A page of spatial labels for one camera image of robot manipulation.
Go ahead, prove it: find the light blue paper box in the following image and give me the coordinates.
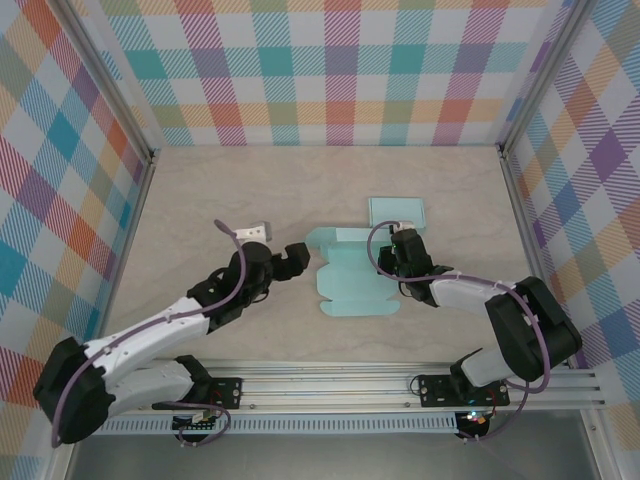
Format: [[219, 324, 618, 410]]
[[305, 225, 402, 320], [368, 197, 429, 235]]

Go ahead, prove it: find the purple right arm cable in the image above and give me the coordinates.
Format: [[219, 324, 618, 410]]
[[367, 219, 554, 444]]

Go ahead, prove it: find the small circuit board with lights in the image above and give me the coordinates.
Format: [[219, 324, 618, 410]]
[[457, 409, 492, 429]]

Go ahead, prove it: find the white slotted cable duct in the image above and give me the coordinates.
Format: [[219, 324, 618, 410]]
[[78, 412, 460, 436]]

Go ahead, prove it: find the grey metal panel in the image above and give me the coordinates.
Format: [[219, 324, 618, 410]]
[[64, 430, 601, 480]]

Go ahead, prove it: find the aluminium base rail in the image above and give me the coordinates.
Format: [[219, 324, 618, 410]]
[[54, 362, 607, 414]]

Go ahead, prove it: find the aluminium frame post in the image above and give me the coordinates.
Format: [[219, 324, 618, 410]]
[[49, 0, 159, 166], [496, 0, 604, 156]]

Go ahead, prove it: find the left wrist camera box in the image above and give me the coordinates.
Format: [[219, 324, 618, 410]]
[[234, 221, 274, 244]]

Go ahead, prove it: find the aluminium side rail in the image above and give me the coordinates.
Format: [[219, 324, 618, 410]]
[[497, 144, 586, 371], [87, 149, 159, 376]]

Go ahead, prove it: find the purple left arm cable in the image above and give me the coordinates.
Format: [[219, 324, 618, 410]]
[[49, 218, 251, 449]]

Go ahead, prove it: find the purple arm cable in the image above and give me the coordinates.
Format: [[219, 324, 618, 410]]
[[367, 219, 554, 444], [49, 218, 251, 449]]

